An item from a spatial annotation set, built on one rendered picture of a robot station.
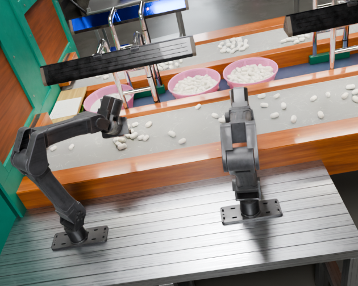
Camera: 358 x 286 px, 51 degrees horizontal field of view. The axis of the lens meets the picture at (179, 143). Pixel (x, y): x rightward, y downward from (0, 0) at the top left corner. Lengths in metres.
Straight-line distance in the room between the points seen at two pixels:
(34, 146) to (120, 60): 0.56
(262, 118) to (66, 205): 0.84
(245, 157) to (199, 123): 0.69
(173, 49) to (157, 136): 0.38
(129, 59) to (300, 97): 0.74
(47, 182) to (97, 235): 0.30
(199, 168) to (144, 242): 0.34
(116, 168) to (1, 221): 0.51
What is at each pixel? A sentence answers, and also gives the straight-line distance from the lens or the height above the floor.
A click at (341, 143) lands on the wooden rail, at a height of 0.73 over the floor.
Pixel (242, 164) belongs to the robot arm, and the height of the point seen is 1.02.
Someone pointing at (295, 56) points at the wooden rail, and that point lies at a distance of 2.07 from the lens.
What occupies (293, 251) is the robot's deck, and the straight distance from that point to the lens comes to 1.20.
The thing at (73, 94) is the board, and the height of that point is 0.78.
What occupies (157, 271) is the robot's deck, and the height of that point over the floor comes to 0.67.
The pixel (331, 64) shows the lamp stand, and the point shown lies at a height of 0.78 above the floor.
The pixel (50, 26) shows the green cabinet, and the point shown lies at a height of 1.04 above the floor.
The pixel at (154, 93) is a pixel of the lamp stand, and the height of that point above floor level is 0.81.
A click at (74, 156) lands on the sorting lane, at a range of 1.65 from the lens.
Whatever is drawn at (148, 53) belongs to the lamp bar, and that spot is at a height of 1.09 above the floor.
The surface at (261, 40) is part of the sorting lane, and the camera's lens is 2.25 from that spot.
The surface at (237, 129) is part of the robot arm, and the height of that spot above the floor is 1.07.
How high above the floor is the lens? 1.65
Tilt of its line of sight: 37 degrees down
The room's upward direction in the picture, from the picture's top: 14 degrees counter-clockwise
